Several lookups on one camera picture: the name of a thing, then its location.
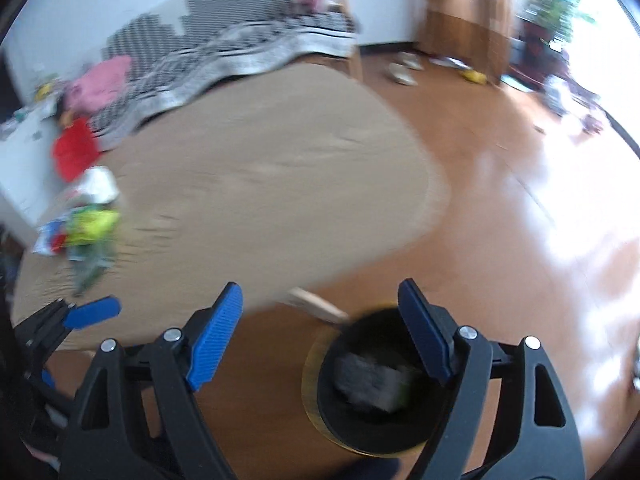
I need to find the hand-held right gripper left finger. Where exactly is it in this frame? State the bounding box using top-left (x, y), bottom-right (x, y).
top-left (60, 281), bottom-right (244, 480)

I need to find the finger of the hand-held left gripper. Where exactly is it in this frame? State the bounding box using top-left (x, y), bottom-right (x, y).
top-left (14, 296), bottom-right (122, 361)
top-left (30, 360), bottom-right (68, 411)

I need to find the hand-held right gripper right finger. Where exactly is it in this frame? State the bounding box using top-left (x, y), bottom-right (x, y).
top-left (397, 279), bottom-right (586, 480)

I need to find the yellow green wrapper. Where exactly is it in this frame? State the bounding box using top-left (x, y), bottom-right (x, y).
top-left (66, 209), bottom-right (122, 247)

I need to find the black gold-rimmed trash bin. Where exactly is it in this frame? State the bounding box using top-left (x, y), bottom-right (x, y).
top-left (301, 302), bottom-right (451, 458)

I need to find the clear green wrapper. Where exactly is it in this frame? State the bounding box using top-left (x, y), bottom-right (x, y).
top-left (71, 245), bottom-right (115, 297)

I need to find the grey cloth in bin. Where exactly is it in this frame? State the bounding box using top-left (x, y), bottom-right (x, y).
top-left (334, 352), bottom-right (418, 411)

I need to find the blue wrapper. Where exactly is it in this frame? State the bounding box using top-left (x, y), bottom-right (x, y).
top-left (34, 219), bottom-right (69, 256)

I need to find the white crumpled wrapper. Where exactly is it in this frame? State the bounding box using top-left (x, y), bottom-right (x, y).
top-left (74, 166), bottom-right (119, 207)

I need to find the white cabinet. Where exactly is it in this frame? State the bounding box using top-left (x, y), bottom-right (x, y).
top-left (0, 105), bottom-right (68, 243)

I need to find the red cloth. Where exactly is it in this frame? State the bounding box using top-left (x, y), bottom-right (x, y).
top-left (52, 119), bottom-right (100, 182)

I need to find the round wooden table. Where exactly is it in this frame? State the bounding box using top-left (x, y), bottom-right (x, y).
top-left (10, 52), bottom-right (453, 361)

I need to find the pink cloth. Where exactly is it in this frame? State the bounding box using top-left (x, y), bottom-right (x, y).
top-left (64, 55), bottom-right (133, 112)

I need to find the black white patterned blanket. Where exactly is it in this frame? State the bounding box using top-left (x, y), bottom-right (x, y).
top-left (87, 10), bottom-right (361, 151)

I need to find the clear plastic bag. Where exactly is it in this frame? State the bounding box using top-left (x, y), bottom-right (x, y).
top-left (542, 74), bottom-right (603, 118)

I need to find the checkered sofa back cover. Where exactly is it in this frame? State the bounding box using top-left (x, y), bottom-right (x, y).
top-left (102, 0), bottom-right (306, 61)

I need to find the wooden sofa frame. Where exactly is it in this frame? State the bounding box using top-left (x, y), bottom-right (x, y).
top-left (334, 0), bottom-right (363, 82)

